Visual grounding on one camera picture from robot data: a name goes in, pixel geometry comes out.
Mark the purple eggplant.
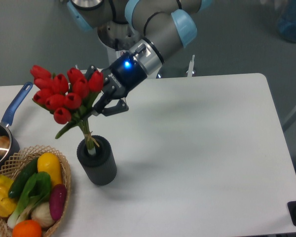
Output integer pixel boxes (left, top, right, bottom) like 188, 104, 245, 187
49, 184, 67, 221

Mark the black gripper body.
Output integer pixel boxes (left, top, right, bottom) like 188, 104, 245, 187
102, 44, 148, 101

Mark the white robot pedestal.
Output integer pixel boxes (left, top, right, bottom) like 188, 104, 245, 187
97, 21, 142, 65

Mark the green bok choy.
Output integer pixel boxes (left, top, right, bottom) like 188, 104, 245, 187
7, 171, 52, 229

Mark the green cucumber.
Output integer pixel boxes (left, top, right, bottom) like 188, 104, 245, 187
8, 158, 38, 198

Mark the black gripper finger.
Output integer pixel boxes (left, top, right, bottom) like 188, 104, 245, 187
84, 65, 102, 80
91, 95, 129, 117

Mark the dark grey ribbed vase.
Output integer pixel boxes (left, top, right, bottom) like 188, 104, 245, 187
76, 135, 117, 186

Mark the orange fruit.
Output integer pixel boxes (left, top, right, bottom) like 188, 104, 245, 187
12, 220, 42, 237

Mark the red tulip bouquet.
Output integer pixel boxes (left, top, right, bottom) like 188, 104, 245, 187
30, 65, 104, 155

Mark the beige garlic bulb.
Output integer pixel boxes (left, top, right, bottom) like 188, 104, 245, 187
31, 202, 55, 228

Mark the yellow squash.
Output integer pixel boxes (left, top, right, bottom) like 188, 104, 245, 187
37, 153, 63, 187

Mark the yellow bell pepper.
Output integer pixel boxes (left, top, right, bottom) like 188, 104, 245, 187
0, 174, 17, 218

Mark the blue translucent container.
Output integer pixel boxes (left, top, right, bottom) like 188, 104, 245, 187
277, 0, 296, 43

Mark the blue handled saucepan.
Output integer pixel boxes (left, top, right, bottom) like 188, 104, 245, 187
0, 82, 33, 167

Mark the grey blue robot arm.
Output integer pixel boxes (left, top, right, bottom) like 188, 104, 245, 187
67, 0, 211, 117

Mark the white metal base frame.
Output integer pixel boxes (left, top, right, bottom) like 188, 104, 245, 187
75, 54, 196, 83

